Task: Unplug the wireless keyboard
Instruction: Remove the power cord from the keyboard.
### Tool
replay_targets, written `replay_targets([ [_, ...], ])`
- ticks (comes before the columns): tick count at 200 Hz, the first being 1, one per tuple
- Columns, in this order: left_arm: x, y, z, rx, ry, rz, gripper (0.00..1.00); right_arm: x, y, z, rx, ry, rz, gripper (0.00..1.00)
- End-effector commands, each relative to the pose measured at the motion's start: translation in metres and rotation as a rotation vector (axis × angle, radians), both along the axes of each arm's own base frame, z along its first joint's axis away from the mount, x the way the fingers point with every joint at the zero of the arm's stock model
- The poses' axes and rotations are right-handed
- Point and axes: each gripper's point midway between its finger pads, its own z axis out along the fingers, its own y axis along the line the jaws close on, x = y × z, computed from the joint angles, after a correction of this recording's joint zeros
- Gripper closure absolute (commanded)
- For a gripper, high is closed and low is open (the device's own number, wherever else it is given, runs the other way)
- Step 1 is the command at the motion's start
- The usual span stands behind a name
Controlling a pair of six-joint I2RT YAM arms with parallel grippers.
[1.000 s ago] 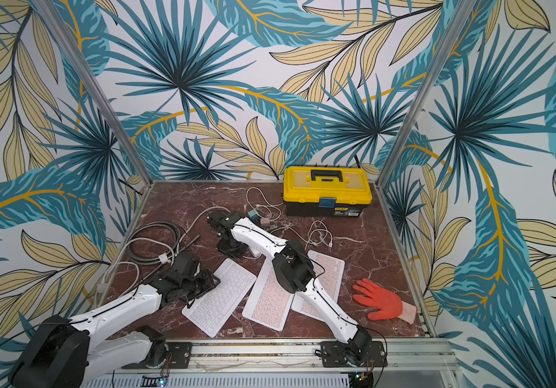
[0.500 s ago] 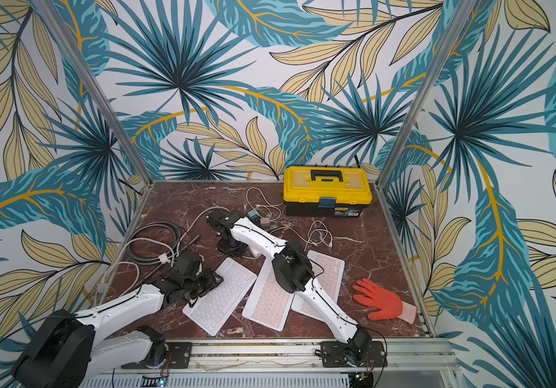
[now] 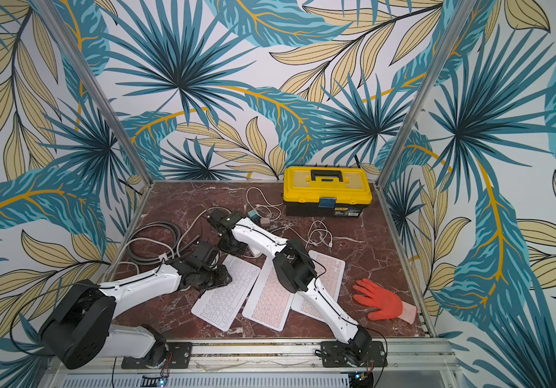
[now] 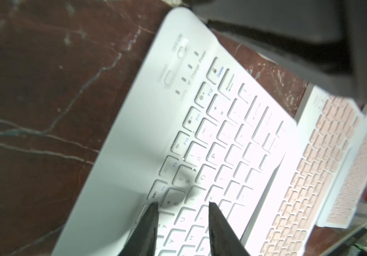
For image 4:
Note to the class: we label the pink keyboard right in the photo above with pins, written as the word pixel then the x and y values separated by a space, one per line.
pixel 345 194

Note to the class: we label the pink keyboard middle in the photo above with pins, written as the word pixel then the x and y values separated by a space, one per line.
pixel 328 128

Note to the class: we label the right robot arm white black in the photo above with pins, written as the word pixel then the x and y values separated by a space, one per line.
pixel 323 42

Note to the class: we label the pink keyboard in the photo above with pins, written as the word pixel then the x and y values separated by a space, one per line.
pixel 328 128
pixel 345 194

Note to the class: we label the white wireless keyboard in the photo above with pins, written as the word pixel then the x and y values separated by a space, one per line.
pixel 195 128

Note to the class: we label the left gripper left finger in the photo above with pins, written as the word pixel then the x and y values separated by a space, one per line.
pixel 143 240

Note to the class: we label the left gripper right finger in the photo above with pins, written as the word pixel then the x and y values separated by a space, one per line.
pixel 223 240

